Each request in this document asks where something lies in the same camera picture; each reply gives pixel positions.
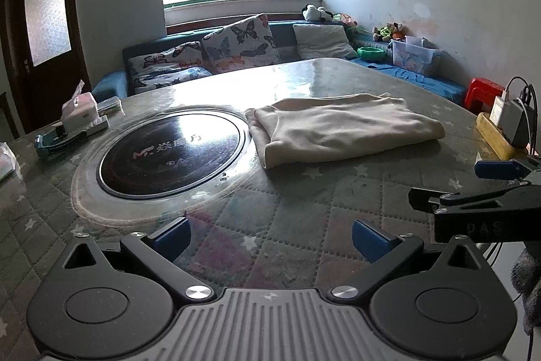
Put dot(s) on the pink white tissue box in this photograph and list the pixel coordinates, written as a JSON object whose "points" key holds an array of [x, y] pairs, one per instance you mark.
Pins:
{"points": [[80, 111]]}

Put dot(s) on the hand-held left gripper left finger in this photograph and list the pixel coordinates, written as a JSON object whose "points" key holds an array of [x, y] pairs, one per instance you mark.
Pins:
{"points": [[171, 238]]}

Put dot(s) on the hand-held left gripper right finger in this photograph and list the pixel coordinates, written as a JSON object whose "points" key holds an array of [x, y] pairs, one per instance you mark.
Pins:
{"points": [[372, 240]]}

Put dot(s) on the teal black handheld device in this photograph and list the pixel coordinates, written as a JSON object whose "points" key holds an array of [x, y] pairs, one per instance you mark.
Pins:
{"points": [[55, 143]]}

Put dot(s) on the square butterfly print pillow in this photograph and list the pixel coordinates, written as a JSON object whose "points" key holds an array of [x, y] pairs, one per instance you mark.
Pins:
{"points": [[241, 46]]}

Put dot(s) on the round black induction cooker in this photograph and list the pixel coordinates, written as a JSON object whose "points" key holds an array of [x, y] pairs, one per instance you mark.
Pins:
{"points": [[169, 153]]}

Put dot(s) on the grey power adapter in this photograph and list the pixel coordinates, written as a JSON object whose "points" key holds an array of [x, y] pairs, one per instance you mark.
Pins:
{"points": [[515, 122]]}

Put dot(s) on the cream sweater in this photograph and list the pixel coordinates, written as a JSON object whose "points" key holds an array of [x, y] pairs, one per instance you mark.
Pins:
{"points": [[338, 128]]}

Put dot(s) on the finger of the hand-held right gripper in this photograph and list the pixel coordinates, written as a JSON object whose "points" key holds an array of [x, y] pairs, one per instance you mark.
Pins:
{"points": [[494, 169], [469, 208]]}

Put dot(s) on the green plastic basin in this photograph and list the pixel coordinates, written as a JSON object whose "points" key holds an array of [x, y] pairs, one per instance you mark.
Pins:
{"points": [[372, 54]]}

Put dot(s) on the green brown plush toys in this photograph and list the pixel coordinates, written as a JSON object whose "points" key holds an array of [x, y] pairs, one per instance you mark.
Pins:
{"points": [[389, 32]]}

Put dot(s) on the plain grey pillow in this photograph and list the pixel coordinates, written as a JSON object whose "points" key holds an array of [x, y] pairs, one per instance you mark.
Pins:
{"points": [[323, 41]]}

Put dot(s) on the dark wooden door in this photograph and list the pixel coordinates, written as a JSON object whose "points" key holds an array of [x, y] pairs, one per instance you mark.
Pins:
{"points": [[17, 48]]}

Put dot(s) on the pink white tissue pack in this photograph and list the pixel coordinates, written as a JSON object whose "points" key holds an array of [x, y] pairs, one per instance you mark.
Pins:
{"points": [[6, 162]]}

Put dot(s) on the clear plastic storage box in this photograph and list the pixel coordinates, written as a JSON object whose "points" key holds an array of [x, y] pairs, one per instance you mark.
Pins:
{"points": [[412, 56]]}

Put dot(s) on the small grey pouch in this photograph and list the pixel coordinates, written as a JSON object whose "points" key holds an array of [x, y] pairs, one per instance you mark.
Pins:
{"points": [[109, 105]]}

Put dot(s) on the white charger plug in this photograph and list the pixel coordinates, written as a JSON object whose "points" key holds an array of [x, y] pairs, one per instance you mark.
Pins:
{"points": [[501, 109]]}

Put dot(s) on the red plastic stool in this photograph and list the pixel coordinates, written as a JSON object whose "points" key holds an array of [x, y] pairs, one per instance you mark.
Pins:
{"points": [[484, 90]]}

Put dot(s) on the grey remote control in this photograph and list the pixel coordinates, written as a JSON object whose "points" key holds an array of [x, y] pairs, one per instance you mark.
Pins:
{"points": [[98, 126]]}

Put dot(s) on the pink plush toy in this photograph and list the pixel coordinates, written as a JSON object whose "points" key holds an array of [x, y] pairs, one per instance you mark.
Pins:
{"points": [[347, 20]]}

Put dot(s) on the long butterfly print pillow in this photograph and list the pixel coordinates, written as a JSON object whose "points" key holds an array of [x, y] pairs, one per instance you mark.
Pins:
{"points": [[165, 67]]}

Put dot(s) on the yellow wooden tray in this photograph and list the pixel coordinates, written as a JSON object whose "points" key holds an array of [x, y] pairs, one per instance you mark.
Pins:
{"points": [[496, 137]]}

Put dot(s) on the teal sofa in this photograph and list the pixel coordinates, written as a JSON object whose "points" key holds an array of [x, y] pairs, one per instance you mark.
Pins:
{"points": [[422, 79]]}

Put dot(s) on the panda plush toy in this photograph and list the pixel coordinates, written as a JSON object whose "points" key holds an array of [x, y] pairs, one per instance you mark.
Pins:
{"points": [[315, 13]]}

